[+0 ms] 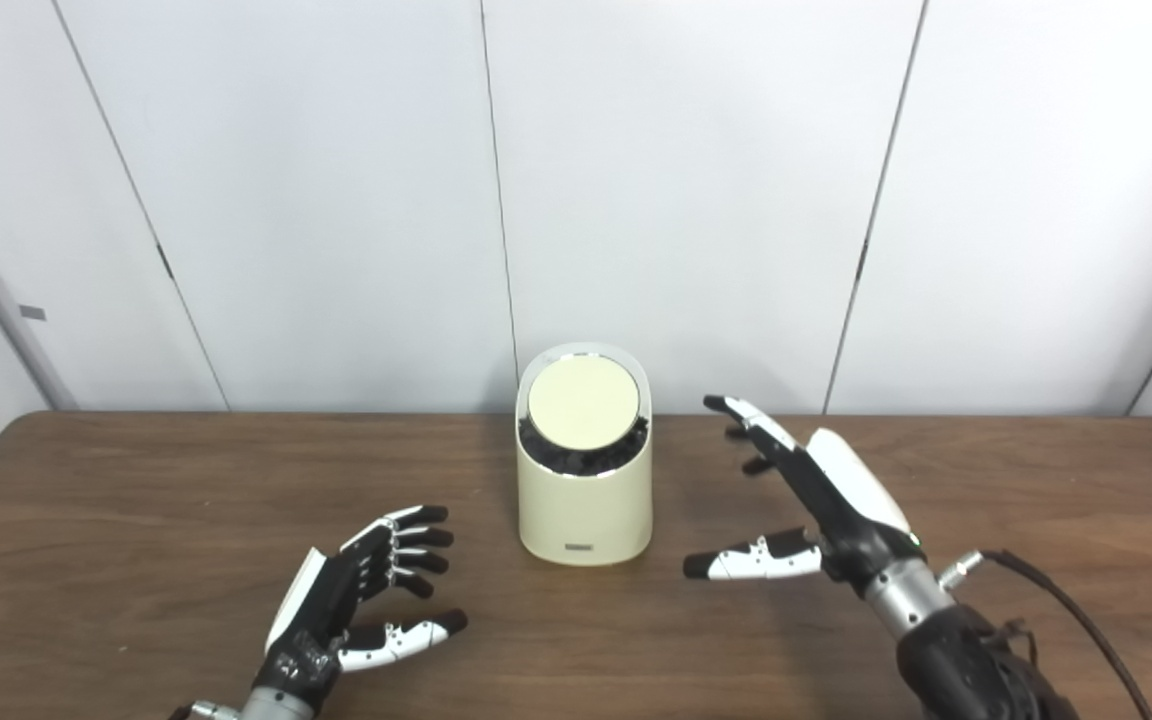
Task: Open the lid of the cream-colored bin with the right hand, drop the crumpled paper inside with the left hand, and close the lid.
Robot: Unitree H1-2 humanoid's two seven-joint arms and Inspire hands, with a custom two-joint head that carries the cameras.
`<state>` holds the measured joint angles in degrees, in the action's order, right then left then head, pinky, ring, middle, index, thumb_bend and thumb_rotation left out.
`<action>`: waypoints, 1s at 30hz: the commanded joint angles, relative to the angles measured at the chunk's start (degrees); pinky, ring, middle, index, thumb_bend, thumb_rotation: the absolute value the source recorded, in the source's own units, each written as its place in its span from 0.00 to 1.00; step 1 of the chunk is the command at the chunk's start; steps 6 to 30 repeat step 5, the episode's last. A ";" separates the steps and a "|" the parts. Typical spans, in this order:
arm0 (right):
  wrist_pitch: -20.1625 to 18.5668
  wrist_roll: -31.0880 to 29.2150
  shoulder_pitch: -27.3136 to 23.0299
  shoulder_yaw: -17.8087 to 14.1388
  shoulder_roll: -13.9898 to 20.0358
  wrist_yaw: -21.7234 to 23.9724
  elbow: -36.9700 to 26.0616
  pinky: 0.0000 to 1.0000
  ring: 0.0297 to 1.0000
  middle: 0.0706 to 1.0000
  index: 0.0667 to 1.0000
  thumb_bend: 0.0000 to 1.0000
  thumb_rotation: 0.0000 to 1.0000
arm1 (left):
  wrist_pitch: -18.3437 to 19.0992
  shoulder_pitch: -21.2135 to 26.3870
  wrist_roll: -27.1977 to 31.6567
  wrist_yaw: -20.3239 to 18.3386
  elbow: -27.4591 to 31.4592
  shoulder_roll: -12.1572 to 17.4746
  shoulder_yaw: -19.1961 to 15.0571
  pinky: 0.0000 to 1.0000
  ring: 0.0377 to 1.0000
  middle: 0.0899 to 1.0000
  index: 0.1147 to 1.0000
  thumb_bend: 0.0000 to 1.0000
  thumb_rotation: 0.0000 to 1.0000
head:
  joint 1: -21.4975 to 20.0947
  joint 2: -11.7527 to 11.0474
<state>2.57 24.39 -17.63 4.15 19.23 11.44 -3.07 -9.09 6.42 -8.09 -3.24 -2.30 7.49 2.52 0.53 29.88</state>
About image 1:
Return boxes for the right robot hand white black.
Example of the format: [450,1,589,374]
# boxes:
[683,395,927,601]

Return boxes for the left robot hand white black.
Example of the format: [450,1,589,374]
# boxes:
[254,505,469,706]

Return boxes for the cream-colored bin body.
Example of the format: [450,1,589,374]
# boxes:
[516,343,655,567]

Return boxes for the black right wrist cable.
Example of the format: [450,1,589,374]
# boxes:
[939,548,1152,720]

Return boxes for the cream round bin lid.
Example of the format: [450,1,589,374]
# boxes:
[527,353,641,448]

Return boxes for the black bin liner bag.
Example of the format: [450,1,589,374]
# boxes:
[519,415,650,479]

